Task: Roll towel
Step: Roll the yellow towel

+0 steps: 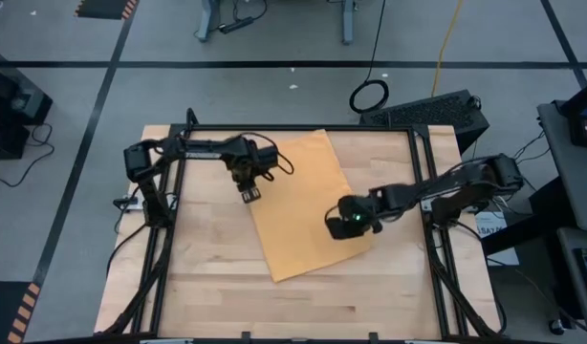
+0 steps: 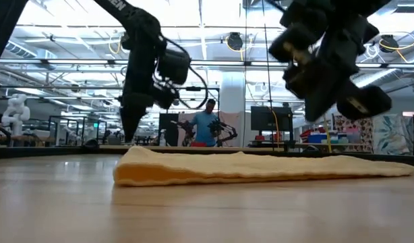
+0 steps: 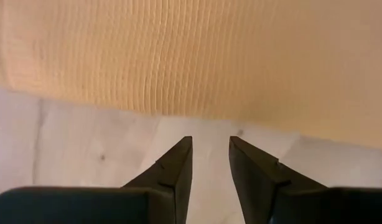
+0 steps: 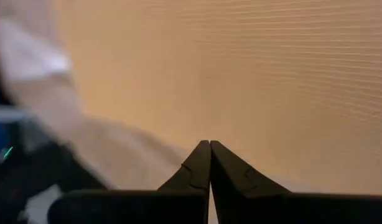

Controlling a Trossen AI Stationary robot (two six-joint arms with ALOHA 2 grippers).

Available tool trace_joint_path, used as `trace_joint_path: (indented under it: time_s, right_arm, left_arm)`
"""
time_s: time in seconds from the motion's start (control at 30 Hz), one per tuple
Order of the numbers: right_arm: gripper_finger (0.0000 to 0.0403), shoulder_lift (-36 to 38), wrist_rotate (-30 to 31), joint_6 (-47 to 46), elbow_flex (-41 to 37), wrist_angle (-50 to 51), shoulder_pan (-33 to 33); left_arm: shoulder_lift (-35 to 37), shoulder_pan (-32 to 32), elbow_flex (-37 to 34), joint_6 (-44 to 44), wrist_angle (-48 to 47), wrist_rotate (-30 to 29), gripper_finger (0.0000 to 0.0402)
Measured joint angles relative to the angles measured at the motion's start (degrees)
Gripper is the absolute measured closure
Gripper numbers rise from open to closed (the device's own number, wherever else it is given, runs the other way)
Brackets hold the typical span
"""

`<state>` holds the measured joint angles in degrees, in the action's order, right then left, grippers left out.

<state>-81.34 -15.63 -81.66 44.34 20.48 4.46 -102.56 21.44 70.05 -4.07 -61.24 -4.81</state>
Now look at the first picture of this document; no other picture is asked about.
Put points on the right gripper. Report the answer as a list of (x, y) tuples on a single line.
[(343, 230)]

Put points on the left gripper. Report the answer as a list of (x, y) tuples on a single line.
[(243, 165)]

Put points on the yellow waffle-weave towel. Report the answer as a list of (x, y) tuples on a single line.
[(303, 229)]

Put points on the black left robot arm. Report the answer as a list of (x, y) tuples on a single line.
[(198, 149)]

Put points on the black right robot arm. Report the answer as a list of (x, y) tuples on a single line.
[(446, 184)]

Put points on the black computer tower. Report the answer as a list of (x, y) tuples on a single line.
[(427, 112)]

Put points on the white paper sheet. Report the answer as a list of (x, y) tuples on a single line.
[(494, 229)]

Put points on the white edge plate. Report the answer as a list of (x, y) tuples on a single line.
[(167, 341)]

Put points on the black power strip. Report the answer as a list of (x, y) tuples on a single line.
[(236, 25)]

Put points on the black desk base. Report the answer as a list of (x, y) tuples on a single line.
[(523, 234)]

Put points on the grey desk leg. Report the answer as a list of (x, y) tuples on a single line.
[(348, 21), (206, 19)]

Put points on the grey desk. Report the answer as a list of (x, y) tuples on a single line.
[(567, 267), (575, 181)]

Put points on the black caster wheel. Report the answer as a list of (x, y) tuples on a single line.
[(556, 327)]

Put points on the black hazard-striped mat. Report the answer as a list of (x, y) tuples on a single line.
[(104, 8), (6, 315)]

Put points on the black equipment case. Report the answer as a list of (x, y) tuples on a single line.
[(11, 105)]

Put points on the dark screen device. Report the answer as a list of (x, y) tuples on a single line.
[(585, 119)]

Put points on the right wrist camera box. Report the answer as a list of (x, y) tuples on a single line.
[(355, 210)]

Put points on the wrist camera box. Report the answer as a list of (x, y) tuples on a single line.
[(268, 157), (355, 210)]

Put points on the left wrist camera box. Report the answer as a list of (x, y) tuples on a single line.
[(268, 157)]

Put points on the black aluminium table frame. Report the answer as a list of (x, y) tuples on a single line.
[(298, 128)]

